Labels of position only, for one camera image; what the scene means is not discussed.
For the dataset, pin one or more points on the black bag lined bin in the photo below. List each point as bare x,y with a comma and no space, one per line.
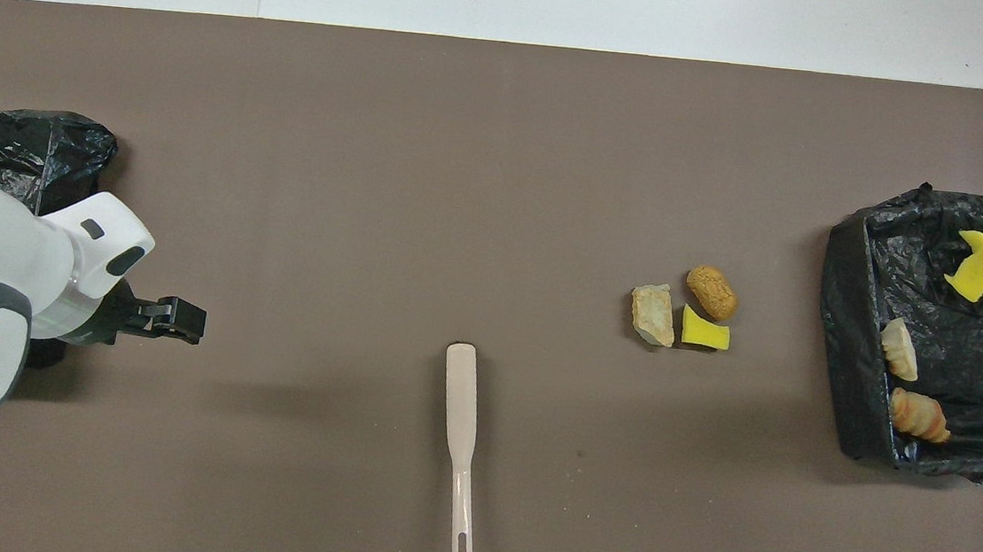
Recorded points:
965,353
22,146

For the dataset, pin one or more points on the small yellow sponge wedge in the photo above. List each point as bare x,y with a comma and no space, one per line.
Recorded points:
704,332

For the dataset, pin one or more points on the orange striped croissant piece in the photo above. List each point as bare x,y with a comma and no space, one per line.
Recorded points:
920,416

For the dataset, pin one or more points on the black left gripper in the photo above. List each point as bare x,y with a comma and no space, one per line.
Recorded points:
109,323

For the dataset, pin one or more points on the brown oval bread roll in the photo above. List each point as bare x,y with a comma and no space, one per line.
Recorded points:
712,293

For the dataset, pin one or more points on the brown table mat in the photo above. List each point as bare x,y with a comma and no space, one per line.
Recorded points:
261,469

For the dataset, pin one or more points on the pale croissant piece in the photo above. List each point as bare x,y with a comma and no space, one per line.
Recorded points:
901,349

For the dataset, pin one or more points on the beige hand brush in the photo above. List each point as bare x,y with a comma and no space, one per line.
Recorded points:
463,398

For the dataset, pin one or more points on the notched yellow sponge piece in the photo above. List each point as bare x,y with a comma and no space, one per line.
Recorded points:
980,270

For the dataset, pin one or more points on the pale tan bread chunk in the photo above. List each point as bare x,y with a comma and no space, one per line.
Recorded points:
653,315

